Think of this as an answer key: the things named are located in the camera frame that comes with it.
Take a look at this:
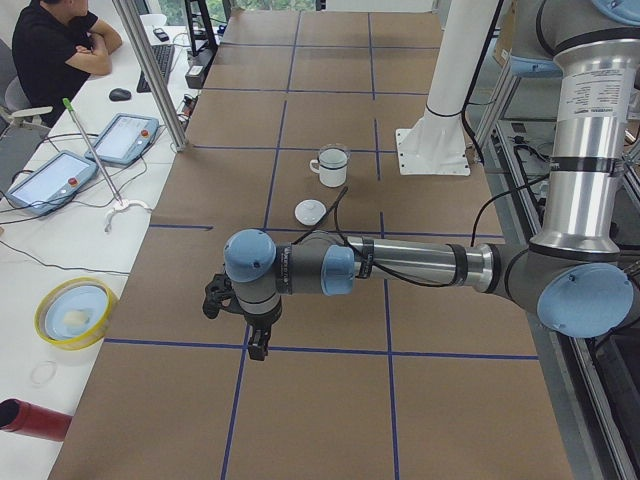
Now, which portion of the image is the blue teach pendant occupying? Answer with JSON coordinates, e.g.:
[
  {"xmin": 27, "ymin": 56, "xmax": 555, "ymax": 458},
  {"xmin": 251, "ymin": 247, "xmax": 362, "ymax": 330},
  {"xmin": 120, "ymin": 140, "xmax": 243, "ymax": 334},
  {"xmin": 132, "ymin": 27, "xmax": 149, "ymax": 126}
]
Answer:
[
  {"xmin": 6, "ymin": 150, "xmax": 98, "ymax": 216},
  {"xmin": 92, "ymin": 113, "xmax": 159, "ymax": 166}
]

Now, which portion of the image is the aluminium frame post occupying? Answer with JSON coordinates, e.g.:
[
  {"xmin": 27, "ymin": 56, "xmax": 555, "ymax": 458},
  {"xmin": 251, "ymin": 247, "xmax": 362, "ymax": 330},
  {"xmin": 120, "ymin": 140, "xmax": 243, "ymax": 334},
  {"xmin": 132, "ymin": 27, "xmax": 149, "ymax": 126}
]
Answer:
[{"xmin": 113, "ymin": 0, "xmax": 187, "ymax": 152}]

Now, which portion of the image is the black computer mouse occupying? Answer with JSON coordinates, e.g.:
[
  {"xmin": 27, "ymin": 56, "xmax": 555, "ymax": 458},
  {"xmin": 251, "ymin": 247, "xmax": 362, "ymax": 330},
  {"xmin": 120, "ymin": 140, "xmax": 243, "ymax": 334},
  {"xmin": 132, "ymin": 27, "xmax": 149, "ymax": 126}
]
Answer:
[{"xmin": 109, "ymin": 88, "xmax": 132, "ymax": 102}]

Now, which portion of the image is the red cylinder bottle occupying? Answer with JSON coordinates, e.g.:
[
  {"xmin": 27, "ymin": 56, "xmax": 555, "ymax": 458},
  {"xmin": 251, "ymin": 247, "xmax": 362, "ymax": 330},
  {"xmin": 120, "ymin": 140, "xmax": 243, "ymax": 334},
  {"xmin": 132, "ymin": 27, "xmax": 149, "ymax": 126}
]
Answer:
[{"xmin": 1, "ymin": 399, "xmax": 72, "ymax": 442}]

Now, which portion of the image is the person in black shirt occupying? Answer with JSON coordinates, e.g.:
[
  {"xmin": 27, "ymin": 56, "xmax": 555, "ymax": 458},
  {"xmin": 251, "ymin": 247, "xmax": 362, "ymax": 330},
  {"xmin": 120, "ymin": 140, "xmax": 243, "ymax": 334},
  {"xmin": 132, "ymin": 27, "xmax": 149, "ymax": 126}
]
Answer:
[{"xmin": 12, "ymin": 0, "xmax": 122, "ymax": 127}]

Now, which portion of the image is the yellow tape roll with plate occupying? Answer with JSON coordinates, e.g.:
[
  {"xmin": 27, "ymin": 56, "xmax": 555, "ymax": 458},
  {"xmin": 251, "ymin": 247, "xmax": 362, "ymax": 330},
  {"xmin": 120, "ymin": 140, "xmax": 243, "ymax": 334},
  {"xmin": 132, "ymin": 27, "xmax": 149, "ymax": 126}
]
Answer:
[{"xmin": 34, "ymin": 277, "xmax": 118, "ymax": 351}]

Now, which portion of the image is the white ceramic lid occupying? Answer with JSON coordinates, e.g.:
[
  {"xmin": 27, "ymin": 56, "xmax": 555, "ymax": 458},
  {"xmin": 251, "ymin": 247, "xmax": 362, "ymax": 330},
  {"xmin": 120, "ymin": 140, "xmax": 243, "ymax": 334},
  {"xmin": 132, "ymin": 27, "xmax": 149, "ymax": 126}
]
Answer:
[{"xmin": 294, "ymin": 199, "xmax": 327, "ymax": 226}]

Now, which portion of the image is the near blue teach pendant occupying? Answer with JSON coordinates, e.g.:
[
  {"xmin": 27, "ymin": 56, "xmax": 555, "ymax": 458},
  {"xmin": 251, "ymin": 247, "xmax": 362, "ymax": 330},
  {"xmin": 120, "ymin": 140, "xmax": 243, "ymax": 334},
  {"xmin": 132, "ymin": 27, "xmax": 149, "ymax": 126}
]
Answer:
[{"xmin": 6, "ymin": 150, "xmax": 98, "ymax": 216}]

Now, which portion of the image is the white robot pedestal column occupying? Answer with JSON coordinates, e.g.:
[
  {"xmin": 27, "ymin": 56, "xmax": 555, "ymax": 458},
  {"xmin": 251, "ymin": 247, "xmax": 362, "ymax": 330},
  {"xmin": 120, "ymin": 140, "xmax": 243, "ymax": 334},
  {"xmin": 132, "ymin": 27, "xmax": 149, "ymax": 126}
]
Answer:
[{"xmin": 425, "ymin": 0, "xmax": 503, "ymax": 120}]

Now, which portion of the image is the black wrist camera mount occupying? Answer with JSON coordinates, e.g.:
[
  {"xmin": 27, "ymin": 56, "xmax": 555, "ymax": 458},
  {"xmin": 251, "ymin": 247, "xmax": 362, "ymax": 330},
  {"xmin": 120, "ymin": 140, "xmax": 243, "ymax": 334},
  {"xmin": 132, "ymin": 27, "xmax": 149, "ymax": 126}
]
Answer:
[{"xmin": 202, "ymin": 273, "xmax": 243, "ymax": 319}]

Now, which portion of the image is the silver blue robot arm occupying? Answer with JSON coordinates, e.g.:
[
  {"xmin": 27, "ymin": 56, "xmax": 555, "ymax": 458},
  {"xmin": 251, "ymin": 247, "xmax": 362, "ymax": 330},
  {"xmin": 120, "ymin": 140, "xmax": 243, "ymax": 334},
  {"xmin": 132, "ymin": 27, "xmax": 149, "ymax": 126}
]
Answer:
[{"xmin": 203, "ymin": 1, "xmax": 639, "ymax": 360}]

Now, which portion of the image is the far blue teach pendant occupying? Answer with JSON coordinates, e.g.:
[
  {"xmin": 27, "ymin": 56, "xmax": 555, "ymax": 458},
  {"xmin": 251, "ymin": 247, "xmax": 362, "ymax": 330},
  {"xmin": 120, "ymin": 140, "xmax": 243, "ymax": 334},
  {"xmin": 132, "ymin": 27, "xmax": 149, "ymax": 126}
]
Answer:
[{"xmin": 92, "ymin": 113, "xmax": 159, "ymax": 166}]

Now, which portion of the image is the white curved plastic piece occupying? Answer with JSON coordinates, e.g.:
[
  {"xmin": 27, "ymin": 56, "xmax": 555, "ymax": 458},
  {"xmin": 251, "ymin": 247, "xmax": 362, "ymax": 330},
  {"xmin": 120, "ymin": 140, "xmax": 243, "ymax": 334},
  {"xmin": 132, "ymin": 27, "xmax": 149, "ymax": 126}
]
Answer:
[{"xmin": 104, "ymin": 199, "xmax": 152, "ymax": 233}]

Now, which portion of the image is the white blue-rimmed enamel cup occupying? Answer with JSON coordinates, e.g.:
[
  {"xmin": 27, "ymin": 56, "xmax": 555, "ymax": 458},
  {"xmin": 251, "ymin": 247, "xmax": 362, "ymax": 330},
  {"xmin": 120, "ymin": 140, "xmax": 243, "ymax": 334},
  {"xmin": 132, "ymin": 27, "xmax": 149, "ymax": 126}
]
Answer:
[{"xmin": 309, "ymin": 144, "xmax": 351, "ymax": 188}]

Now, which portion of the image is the white pedestal base plate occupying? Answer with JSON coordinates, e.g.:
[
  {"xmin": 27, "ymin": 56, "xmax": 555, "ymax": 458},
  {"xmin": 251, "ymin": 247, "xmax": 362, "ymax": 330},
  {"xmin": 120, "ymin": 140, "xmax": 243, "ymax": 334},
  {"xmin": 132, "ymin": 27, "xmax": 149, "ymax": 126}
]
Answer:
[{"xmin": 395, "ymin": 111, "xmax": 471, "ymax": 176}]

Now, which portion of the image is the metal rod with green tip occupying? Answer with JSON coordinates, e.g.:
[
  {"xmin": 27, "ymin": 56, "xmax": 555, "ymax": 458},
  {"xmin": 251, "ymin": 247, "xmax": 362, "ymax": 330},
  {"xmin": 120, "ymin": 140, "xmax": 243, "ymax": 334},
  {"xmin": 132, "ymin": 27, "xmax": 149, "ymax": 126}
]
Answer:
[{"xmin": 62, "ymin": 97, "xmax": 125, "ymax": 207}]

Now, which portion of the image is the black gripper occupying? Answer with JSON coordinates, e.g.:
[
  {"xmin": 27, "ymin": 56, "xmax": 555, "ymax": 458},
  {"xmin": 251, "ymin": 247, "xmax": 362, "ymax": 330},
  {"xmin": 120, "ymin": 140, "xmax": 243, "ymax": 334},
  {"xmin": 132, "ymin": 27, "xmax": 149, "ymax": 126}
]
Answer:
[{"xmin": 245, "ymin": 313, "xmax": 278, "ymax": 361}]

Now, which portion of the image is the black keyboard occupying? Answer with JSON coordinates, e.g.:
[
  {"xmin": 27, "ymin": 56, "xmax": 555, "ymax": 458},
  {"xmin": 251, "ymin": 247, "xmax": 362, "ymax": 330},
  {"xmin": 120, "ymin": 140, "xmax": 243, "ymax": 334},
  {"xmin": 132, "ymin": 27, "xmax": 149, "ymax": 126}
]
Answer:
[{"xmin": 136, "ymin": 44, "xmax": 174, "ymax": 93}]

